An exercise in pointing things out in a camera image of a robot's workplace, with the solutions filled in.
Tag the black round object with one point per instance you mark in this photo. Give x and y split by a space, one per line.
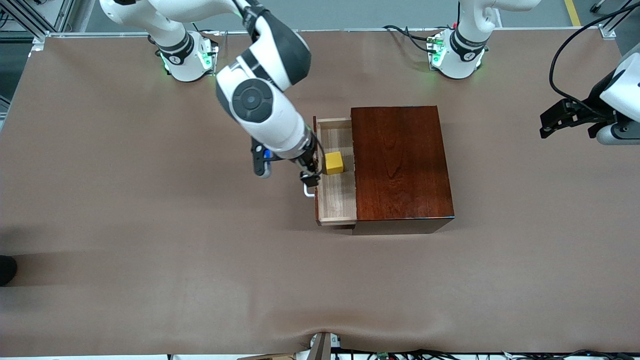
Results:
6 270

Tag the brown table mat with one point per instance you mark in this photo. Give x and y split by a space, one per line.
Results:
250 280

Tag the dark brown wooden cabinet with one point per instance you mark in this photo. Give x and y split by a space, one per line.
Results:
400 165

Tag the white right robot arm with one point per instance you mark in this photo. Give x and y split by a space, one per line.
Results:
270 120

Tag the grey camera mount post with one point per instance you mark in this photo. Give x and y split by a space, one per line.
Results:
320 347

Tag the yellow wooden block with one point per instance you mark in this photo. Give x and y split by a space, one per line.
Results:
334 163

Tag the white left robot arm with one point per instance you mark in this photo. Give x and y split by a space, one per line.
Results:
460 65

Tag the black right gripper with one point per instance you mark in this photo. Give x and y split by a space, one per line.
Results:
308 160

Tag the brown cardboard piece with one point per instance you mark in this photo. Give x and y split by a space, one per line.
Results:
270 357

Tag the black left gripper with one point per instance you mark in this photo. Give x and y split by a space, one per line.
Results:
593 107

